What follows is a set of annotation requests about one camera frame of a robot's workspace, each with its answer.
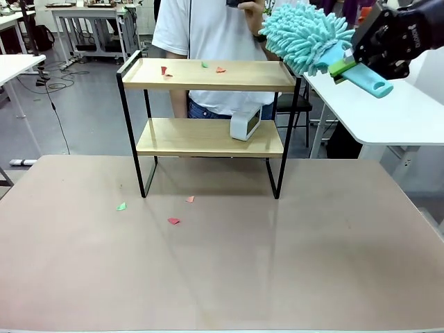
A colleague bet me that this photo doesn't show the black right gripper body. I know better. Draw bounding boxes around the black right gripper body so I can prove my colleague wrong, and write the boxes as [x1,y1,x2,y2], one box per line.
[391,0,444,62]

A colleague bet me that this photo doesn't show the teal microfibre duster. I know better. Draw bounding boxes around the teal microfibre duster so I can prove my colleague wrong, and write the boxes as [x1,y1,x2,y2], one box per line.
[258,1,395,100]

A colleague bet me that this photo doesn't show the black phone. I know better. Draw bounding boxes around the black phone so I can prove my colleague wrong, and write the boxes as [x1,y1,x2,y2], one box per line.
[225,0,257,10]

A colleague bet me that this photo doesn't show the person's right forearm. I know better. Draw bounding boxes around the person's right forearm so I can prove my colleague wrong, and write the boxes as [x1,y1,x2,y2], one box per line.
[169,90,190,119]

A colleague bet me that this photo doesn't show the person's left hand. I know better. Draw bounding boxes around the person's left hand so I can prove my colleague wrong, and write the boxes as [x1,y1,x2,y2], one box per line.
[242,0,271,36]

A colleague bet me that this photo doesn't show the large white table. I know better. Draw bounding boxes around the large white table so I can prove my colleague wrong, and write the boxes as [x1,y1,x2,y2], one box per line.
[301,48,444,195]

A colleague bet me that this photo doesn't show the black chair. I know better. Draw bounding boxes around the black chair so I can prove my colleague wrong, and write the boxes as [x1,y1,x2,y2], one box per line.
[276,78,310,148]

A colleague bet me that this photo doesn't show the person in white T-shirt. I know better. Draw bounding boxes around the person in white T-shirt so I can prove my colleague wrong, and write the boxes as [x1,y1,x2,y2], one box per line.
[152,0,289,121]

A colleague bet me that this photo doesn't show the white cube clock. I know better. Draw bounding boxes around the white cube clock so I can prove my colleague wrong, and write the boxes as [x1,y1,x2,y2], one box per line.
[230,105,264,142]

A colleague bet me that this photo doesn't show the white background desk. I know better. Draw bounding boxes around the white background desk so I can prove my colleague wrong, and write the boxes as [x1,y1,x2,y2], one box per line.
[44,2,142,65]

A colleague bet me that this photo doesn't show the black backpack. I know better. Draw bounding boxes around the black backpack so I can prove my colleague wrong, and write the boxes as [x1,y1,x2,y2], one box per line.
[33,24,56,51]

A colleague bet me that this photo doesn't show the black stand pole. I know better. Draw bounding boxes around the black stand pole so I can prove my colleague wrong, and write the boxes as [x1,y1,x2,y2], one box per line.
[19,0,41,58]

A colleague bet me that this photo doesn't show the small white table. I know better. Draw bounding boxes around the small white table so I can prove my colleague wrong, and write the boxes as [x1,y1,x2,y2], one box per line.
[0,53,47,119]

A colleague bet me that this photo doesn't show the wooden shelf with black frame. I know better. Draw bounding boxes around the wooden shelf with black frame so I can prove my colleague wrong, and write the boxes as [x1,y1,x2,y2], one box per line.
[116,50,302,200]

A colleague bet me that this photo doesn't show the black hanging cable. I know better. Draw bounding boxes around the black hanging cable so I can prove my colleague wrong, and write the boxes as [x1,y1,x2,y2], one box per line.
[188,0,194,60]

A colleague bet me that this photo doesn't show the black floor cable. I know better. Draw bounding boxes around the black floor cable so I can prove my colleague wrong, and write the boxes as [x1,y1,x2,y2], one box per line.
[17,74,72,155]

